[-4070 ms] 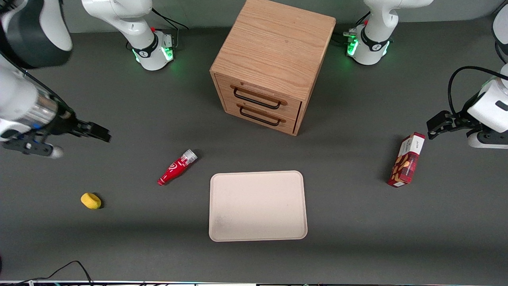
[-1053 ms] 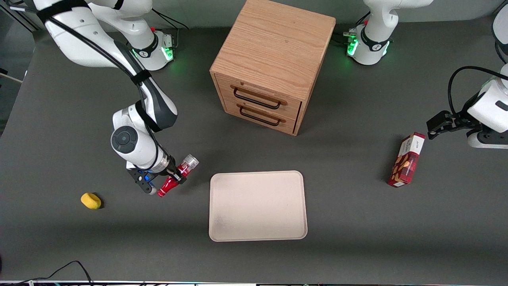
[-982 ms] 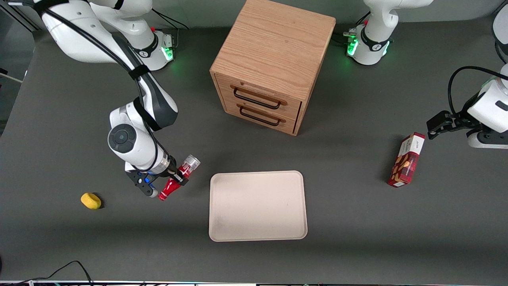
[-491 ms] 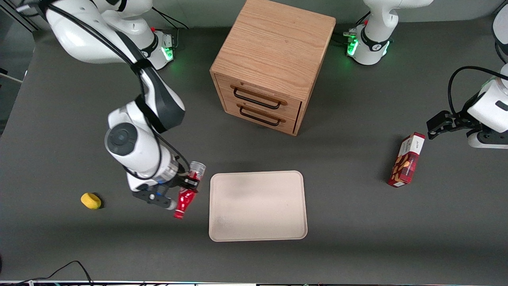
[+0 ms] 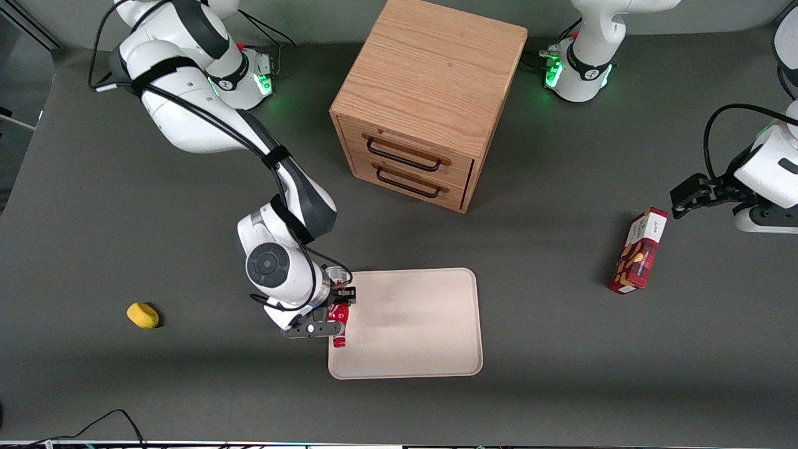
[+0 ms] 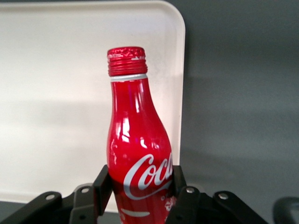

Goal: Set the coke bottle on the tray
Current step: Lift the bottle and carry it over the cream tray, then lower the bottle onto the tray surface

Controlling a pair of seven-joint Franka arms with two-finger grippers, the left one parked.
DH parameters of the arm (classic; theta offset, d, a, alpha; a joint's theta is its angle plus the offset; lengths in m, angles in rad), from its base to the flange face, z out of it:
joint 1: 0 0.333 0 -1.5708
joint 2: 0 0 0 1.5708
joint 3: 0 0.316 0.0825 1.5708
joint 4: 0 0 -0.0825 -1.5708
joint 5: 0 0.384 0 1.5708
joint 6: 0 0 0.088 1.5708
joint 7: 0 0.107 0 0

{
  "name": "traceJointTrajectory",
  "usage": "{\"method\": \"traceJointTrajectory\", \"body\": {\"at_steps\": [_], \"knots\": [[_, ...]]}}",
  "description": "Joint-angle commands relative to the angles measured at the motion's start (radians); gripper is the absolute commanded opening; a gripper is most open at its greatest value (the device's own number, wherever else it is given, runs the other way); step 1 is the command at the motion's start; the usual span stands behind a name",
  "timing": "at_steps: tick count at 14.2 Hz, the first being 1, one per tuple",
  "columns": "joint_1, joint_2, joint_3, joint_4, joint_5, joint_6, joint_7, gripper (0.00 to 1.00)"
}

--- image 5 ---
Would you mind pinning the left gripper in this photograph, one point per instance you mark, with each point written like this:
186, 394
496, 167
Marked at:
718, 189

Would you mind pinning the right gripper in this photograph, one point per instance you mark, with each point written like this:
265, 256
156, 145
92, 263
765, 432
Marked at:
340, 295

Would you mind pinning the red ketchup bottle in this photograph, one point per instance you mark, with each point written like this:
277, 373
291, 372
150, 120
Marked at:
338, 312

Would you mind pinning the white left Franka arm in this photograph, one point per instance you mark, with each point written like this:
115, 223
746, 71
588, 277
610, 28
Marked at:
589, 59

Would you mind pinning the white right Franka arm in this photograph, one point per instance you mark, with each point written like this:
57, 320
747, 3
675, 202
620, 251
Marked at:
187, 112

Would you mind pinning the beige rectangular tray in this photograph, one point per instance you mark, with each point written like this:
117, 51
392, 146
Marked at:
411, 324

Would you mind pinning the red snack box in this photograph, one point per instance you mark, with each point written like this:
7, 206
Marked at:
639, 255

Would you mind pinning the yellow sponge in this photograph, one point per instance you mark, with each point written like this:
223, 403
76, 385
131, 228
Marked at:
143, 315

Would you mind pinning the wooden drawer cabinet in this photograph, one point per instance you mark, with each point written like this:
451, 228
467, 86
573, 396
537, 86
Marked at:
430, 75

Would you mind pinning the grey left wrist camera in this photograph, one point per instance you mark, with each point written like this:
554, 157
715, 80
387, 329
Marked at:
764, 219

